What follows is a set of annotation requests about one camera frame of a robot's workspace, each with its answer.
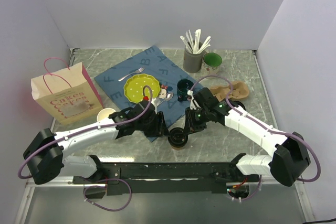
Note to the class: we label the dark green mug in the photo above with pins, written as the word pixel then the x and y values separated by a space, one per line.
pixel 182 89

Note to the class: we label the green inside ceramic mug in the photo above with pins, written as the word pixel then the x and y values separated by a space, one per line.
pixel 211 64

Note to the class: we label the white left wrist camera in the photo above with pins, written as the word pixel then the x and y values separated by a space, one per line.
pixel 156 101

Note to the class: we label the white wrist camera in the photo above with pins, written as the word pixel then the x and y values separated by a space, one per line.
pixel 156 101
pixel 193 104

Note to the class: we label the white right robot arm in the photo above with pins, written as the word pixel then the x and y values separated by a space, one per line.
pixel 286 155

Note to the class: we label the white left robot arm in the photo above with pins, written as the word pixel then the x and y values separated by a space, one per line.
pixel 50 154

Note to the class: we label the black plastic cup lid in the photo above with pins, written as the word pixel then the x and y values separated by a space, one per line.
pixel 176 136

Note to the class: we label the brown pulp cup carrier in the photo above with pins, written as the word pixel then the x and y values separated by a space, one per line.
pixel 240 91

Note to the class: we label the blue letter print cloth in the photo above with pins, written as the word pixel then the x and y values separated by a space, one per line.
pixel 155 63

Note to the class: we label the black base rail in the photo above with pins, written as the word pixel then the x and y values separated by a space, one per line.
pixel 178 177

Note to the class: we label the white wrapped straws bundle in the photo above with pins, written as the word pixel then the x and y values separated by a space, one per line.
pixel 193 43

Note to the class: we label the yellow dotted plate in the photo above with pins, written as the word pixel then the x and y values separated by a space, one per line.
pixel 133 88

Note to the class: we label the silver fork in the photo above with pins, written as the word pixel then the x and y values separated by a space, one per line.
pixel 135 72

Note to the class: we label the stack of paper cups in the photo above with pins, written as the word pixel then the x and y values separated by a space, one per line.
pixel 103 116

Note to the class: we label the spare black cup lid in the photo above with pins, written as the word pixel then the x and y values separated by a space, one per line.
pixel 239 104

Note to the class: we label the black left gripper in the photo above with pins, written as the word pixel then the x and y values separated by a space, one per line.
pixel 160 129

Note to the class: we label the kraft paper cakes bag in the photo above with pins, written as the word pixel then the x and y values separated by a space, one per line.
pixel 68 95

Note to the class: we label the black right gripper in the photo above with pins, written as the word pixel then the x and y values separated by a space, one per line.
pixel 190 126

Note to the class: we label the grey straw holder cup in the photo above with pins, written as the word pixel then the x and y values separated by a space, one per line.
pixel 192 62

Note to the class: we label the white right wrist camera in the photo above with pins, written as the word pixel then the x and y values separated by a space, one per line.
pixel 193 104

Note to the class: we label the silver cartoon handle spoon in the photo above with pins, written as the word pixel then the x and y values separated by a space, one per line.
pixel 165 97

